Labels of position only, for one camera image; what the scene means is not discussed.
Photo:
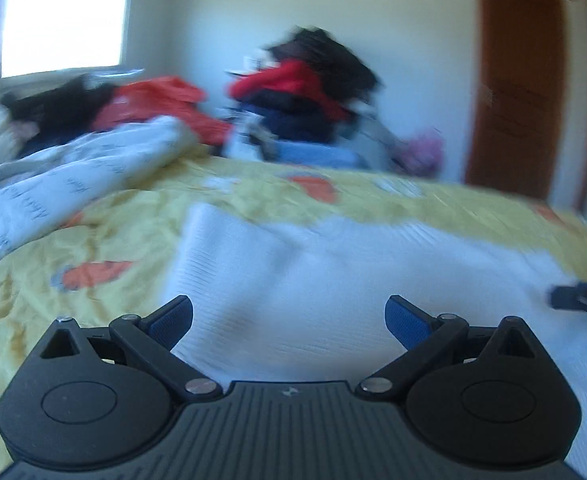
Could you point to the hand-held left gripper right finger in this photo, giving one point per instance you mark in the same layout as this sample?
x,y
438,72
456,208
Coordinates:
x,y
403,321

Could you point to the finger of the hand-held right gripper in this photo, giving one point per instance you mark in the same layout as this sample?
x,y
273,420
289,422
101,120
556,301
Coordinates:
x,y
583,297

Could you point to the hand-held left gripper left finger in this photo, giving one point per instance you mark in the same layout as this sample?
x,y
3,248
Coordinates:
x,y
174,317

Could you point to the white knitted sweater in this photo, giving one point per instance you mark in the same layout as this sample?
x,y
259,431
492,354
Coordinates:
x,y
298,270

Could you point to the yellow floral bedsheet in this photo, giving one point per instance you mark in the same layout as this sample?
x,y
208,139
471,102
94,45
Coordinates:
x,y
123,220

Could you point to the pink plastic bag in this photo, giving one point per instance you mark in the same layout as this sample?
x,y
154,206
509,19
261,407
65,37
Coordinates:
x,y
423,150

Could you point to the grey garment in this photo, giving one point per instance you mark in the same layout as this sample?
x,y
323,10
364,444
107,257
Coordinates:
x,y
378,140

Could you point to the white printed duvet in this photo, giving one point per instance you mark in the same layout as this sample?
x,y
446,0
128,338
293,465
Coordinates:
x,y
48,185

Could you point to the light blue garment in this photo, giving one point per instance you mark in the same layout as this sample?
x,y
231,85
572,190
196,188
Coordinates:
x,y
313,152

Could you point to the brown wooden door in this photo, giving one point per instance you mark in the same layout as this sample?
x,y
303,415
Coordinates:
x,y
518,85

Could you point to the red orange garment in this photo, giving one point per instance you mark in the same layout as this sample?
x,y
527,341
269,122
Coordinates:
x,y
163,92

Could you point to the navy garment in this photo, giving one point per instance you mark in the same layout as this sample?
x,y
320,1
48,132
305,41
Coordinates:
x,y
293,120

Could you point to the black cloth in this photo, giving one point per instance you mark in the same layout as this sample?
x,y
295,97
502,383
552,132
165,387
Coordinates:
x,y
58,105

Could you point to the black garment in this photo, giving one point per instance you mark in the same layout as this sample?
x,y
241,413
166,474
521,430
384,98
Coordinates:
x,y
343,60

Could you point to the bright window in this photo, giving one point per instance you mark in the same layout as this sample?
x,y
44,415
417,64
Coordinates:
x,y
63,20

